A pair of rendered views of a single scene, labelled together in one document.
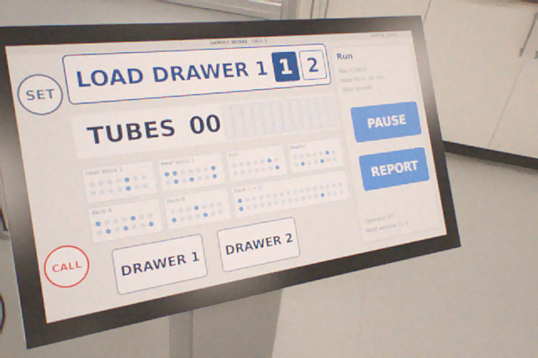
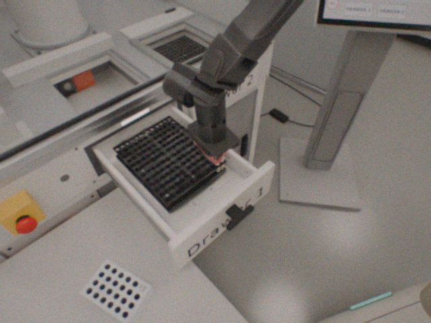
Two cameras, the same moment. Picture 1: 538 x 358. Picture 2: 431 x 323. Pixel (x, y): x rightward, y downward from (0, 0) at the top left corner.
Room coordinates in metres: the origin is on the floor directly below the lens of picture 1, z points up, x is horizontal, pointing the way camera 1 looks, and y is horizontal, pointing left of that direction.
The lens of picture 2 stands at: (-0.75, -0.07, 1.42)
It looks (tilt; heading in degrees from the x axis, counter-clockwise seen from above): 51 degrees down; 34
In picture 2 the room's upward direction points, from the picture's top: straight up
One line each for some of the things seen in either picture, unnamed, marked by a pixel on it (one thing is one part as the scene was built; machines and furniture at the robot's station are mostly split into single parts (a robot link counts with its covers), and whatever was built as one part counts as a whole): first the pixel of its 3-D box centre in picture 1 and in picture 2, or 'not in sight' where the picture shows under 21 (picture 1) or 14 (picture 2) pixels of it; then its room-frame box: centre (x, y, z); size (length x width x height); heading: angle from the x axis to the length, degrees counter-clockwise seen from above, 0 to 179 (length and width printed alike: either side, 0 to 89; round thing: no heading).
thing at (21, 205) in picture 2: not in sight; (19, 214); (-0.74, 0.46, 0.88); 0.07 x 0.05 x 0.07; 167
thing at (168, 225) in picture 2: not in sight; (168, 161); (-0.44, 0.29, 0.86); 0.40 x 0.26 x 0.06; 77
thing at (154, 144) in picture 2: not in sight; (170, 162); (-0.44, 0.28, 0.87); 0.22 x 0.18 x 0.06; 77
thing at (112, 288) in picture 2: not in sight; (118, 292); (-0.73, 0.20, 0.78); 0.12 x 0.08 x 0.04; 96
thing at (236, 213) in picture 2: not in sight; (236, 213); (-0.49, 0.06, 0.91); 0.07 x 0.04 x 0.01; 167
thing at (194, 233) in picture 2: not in sight; (226, 212); (-0.48, 0.09, 0.87); 0.29 x 0.02 x 0.11; 167
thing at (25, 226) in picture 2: not in sight; (25, 224); (-0.75, 0.42, 0.88); 0.04 x 0.03 x 0.04; 167
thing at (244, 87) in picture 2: not in sight; (225, 87); (-0.11, 0.33, 0.87); 0.29 x 0.02 x 0.11; 167
